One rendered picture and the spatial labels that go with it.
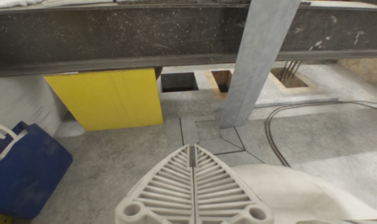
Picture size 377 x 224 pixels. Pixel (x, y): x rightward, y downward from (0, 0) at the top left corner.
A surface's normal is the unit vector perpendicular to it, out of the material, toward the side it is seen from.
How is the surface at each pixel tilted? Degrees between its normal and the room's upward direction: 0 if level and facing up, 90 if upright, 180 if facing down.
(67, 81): 90
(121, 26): 90
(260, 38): 90
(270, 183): 0
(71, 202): 0
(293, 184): 1
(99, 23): 90
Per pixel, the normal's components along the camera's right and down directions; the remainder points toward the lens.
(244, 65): 0.02, 0.70
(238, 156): 0.04, -0.58
